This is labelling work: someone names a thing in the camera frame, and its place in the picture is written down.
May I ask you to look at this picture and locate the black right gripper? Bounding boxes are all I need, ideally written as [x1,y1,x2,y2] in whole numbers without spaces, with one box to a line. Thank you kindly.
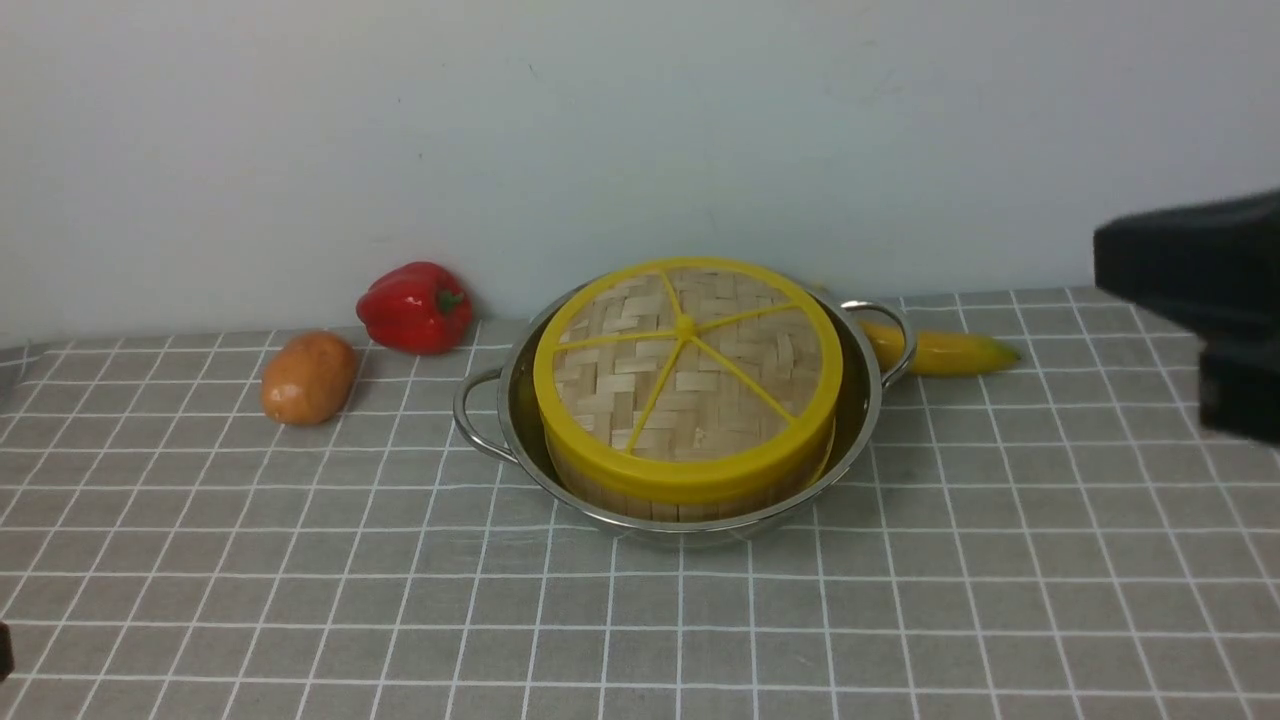
[1092,190,1279,446]

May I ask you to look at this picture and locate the yellow rimmed bamboo steamer basket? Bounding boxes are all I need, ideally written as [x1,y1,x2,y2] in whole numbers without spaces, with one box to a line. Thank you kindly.
[544,421,836,523]

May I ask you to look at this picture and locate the yellow rimmed bamboo steamer lid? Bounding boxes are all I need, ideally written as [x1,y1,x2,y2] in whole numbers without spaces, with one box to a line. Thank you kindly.
[532,258,845,477]

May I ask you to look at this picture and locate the stainless steel pot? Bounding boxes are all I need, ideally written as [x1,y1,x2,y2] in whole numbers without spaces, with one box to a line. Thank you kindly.
[452,287,919,550]

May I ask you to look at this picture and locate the yellow banana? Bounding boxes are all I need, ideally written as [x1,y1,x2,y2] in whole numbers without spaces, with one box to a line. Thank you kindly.
[858,322,1021,377]

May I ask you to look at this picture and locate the grey checked tablecloth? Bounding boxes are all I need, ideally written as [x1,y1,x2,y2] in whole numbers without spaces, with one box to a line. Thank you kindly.
[1,290,1279,719]

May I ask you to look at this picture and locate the red bell pepper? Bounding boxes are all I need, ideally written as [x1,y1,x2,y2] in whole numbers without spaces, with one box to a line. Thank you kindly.
[355,261,474,356]

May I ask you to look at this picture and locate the brown potato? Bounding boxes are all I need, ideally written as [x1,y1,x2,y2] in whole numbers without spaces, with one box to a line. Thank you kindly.
[260,331,358,427]

